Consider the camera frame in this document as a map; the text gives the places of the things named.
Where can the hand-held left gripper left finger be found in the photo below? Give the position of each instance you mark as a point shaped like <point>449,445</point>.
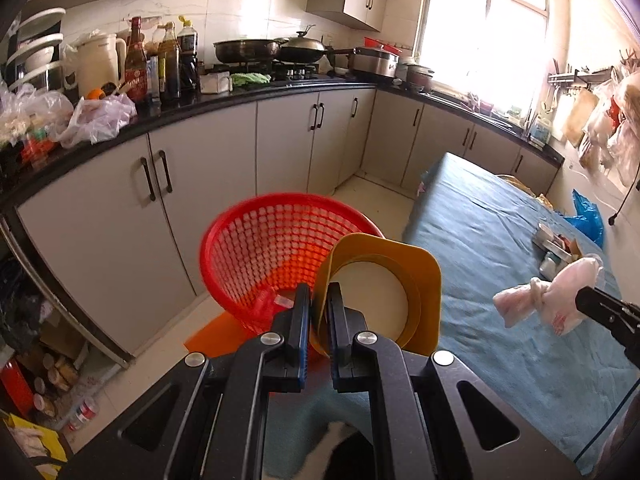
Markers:
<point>301,342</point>

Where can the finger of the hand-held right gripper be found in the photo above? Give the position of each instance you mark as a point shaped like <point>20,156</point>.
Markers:
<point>600,302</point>
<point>627,340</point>

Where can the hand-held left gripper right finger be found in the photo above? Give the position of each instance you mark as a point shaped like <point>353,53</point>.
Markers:
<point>334,342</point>

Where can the knotted white plastic bag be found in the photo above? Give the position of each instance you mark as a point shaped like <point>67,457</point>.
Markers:
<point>545,292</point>

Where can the clear plastic cup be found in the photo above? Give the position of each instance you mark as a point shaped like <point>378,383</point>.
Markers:
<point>549,265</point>

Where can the grey white medicine box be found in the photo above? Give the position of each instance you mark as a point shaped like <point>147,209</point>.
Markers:
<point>549,241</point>

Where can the red plastic basket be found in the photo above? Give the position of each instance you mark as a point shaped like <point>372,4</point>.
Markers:
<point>255,240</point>

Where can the red snack wrapper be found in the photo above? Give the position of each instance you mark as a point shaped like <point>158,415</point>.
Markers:
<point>270,306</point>

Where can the blue plastic bag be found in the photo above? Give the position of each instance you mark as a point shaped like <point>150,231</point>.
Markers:
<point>587,217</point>

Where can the orange floor mat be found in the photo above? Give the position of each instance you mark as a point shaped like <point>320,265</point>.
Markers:
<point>215,335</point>

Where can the blue tablecloth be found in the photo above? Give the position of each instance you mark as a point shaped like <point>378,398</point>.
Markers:
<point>480,260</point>

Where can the dish soap bottle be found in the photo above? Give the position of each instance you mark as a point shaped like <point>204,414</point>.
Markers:
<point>541,130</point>

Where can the hanging plastic bags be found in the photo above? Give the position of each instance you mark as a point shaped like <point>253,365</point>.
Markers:
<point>617,120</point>

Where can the grey base cabinets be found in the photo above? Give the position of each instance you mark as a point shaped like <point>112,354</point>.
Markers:
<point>210,160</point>

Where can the plastic bottle with red label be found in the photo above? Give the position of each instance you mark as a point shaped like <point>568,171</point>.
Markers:
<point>84,412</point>

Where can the group of tin cans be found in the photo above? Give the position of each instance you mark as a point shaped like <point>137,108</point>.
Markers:
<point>57,377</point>

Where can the green cloth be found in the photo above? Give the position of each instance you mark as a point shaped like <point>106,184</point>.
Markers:
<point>250,79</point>

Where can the gas stove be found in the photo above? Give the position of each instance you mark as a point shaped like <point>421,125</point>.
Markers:
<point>295,71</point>

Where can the white plastic container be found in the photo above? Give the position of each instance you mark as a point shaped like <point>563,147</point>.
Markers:
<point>215,83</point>

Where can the small dark pot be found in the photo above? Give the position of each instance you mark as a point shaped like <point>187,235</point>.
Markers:
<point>419,79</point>

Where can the stainless steel pot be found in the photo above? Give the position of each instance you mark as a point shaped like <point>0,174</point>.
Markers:
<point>372,65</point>

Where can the yellow printed bag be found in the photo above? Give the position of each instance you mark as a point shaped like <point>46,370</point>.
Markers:
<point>35,442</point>

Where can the black plastic bag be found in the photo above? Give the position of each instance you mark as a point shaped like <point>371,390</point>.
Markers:
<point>20,300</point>

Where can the window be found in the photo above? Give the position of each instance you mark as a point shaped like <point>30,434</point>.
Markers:
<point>490,35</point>

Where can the red box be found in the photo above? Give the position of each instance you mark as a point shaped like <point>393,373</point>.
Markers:
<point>15,385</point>

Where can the black wok with lid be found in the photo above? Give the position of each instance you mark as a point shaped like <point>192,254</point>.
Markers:
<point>302,50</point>

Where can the black frying pan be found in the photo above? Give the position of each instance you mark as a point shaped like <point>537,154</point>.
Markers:
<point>245,50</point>

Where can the red lid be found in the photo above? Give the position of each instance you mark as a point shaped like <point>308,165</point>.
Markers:
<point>382,45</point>

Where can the amber oil bottle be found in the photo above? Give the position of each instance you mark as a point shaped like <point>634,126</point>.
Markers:
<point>169,67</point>

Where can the dark soy sauce bottle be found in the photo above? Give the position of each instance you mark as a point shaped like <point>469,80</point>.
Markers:
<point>188,57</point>

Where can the red label sauce bottle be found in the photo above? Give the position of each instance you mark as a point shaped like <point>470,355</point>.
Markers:
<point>135,72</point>

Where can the orange fruit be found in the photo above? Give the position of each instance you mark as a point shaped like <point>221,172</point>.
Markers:
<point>94,94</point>

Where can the cream electric kettle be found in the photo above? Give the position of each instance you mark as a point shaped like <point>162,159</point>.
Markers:
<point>97,67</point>

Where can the clear bag of food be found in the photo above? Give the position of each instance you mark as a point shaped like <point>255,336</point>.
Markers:
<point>30,110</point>

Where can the white dish rack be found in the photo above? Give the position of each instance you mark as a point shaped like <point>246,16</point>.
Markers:
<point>40,45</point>

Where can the metal wall rack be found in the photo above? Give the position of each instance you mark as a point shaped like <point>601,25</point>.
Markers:
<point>580,76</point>

